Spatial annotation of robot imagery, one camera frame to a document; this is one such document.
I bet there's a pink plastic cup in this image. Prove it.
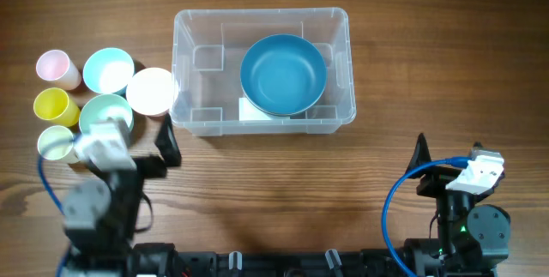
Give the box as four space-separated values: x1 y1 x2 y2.
36 49 81 90

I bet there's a light blue bowl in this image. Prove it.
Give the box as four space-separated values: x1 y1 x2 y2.
82 47 136 94

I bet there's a clear plastic storage container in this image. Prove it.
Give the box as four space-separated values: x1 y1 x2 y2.
170 7 357 136

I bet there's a pink bowl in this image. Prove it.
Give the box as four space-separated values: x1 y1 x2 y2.
125 67 174 117

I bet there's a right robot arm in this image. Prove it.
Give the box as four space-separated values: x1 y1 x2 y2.
398 142 510 276

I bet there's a right blue cable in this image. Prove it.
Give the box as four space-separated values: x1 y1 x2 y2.
381 156 473 277

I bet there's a mint green bowl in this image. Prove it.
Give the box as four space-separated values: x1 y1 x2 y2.
78 94 134 133

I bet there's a yellow plastic cup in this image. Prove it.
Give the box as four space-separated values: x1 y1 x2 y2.
33 87 81 127

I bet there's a pale green plastic cup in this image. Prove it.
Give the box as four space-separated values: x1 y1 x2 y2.
37 125 80 164

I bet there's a dark blue plate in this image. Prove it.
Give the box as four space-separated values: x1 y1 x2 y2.
239 34 328 113

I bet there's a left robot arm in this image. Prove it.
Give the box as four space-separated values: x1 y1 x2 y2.
57 116 189 276

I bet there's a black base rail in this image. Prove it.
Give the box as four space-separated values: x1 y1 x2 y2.
128 242 498 277

